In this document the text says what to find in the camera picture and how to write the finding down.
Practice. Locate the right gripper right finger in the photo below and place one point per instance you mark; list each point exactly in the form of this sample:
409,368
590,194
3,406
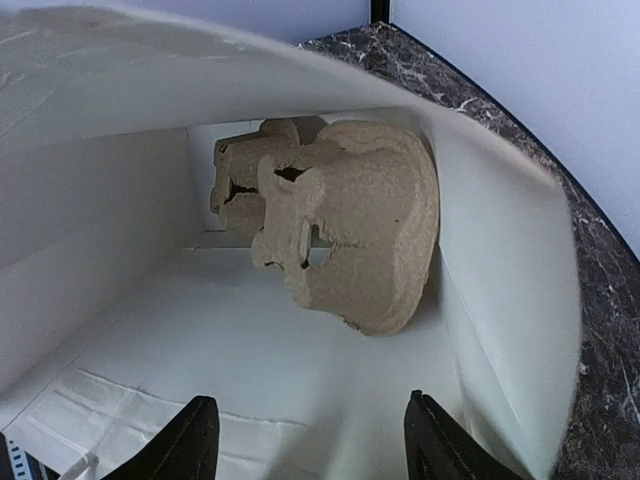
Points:
437,447

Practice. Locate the left black frame post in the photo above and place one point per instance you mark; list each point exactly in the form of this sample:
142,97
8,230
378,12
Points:
380,11

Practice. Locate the brown pulp cup carrier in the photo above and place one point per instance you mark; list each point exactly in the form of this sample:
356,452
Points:
350,218

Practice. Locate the brown paper bag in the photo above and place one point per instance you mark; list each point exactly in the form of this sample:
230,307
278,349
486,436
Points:
124,296

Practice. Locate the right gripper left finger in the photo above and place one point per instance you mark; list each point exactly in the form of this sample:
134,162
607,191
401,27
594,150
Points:
186,448

